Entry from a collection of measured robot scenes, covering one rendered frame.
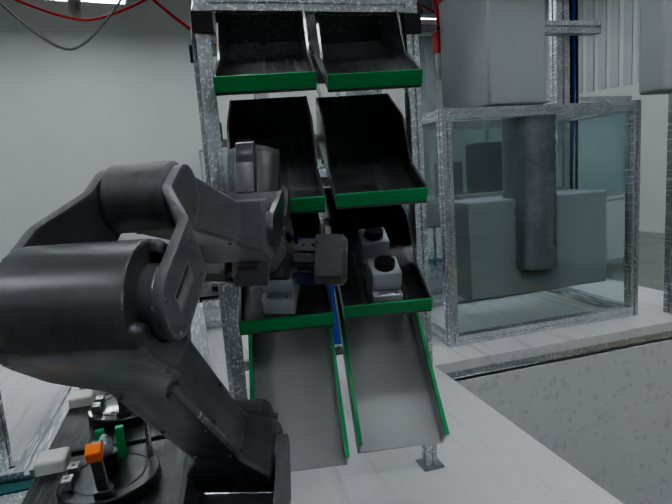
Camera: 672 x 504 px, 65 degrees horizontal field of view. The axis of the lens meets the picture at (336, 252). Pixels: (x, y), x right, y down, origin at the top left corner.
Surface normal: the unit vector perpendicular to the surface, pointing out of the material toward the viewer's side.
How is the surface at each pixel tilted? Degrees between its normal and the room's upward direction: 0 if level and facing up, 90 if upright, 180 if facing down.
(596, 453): 90
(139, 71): 90
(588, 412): 90
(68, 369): 146
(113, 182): 57
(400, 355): 45
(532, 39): 90
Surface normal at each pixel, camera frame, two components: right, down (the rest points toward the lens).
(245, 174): -0.10, -0.16
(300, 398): 0.03, -0.59
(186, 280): 0.99, -0.06
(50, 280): -0.11, -0.44
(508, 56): 0.28, 0.13
